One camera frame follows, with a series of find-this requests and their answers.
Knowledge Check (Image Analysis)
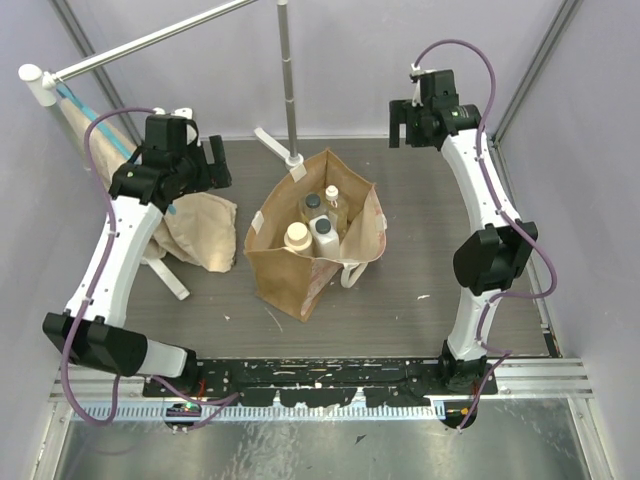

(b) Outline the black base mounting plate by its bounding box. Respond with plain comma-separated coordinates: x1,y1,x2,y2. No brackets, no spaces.
142,357,499,407

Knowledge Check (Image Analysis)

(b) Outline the brown canvas tote bag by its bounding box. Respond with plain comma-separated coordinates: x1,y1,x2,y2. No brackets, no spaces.
244,149,386,322

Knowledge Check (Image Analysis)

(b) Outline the clear bottle dark cap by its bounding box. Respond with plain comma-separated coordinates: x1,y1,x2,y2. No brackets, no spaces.
299,193,326,224

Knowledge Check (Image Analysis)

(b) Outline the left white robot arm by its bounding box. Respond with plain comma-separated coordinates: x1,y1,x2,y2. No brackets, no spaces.
43,113,232,396

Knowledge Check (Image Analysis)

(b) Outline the beige bottle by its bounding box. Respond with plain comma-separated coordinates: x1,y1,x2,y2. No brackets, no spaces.
284,222,313,257

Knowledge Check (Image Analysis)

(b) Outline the white metal clothes rack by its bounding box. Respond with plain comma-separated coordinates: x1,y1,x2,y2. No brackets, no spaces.
17,0,306,301

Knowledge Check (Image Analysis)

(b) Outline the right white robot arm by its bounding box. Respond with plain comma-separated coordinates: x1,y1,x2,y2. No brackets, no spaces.
389,67,538,394

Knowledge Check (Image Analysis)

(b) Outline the purple cable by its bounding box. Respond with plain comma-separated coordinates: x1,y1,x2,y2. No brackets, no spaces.
58,107,241,431
410,39,557,431

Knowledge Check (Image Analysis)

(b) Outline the beige cloth on rack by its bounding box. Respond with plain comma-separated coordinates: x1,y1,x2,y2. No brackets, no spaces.
60,98,237,273

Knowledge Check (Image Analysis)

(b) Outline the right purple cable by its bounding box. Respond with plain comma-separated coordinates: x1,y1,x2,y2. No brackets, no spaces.
410,39,557,431

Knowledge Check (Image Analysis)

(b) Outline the teal hanger rod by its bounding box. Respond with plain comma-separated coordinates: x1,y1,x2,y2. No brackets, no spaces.
57,84,179,216

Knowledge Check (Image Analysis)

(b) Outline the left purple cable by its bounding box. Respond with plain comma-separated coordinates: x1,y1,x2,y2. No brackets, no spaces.
58,107,241,431

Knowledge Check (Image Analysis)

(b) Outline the white square bottle dark cap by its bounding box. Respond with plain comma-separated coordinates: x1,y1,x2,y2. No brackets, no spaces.
309,215,340,260

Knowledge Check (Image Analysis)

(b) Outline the clear bottle white cap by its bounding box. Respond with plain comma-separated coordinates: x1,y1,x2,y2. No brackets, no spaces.
325,185,349,230

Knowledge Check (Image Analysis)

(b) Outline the aluminium front rail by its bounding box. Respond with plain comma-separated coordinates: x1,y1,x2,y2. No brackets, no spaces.
48,358,594,401

